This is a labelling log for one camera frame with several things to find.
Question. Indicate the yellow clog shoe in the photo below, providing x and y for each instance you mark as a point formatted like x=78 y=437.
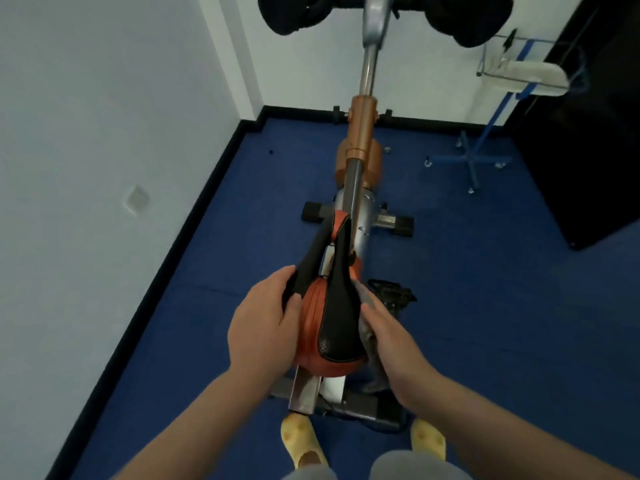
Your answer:
x=428 y=437
x=301 y=439

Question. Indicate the person's right forearm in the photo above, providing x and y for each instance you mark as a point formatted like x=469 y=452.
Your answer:
x=500 y=434

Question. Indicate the person's left hand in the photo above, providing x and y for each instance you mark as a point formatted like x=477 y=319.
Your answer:
x=260 y=334

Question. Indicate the black bike pedal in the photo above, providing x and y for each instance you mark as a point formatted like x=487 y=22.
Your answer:
x=392 y=293

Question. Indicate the person's right thumb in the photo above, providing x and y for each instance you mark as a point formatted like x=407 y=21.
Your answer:
x=377 y=322

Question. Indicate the white cloth pad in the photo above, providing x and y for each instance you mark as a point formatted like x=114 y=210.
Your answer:
x=537 y=74

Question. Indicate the person's left thumb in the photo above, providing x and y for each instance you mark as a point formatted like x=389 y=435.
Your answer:
x=294 y=314

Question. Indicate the grey cleaning cloth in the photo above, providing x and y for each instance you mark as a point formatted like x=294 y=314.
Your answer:
x=371 y=339

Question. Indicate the person's left forearm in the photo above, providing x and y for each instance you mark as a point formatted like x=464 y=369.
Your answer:
x=210 y=429

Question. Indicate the grey shorts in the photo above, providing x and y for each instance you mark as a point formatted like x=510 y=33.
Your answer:
x=420 y=467

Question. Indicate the orange and black bike saddle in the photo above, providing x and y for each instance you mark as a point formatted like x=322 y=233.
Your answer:
x=332 y=314

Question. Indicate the orange and silver exercise bike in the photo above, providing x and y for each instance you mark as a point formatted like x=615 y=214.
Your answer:
x=361 y=144

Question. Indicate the black clip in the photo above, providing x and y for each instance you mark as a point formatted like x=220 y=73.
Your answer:
x=509 y=39

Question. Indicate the blue rolling stand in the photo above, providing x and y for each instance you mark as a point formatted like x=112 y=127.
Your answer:
x=470 y=157

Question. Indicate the black cabinet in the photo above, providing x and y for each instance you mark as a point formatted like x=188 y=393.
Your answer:
x=585 y=144

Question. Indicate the person's right hand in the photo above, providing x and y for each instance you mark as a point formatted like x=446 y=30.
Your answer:
x=400 y=359

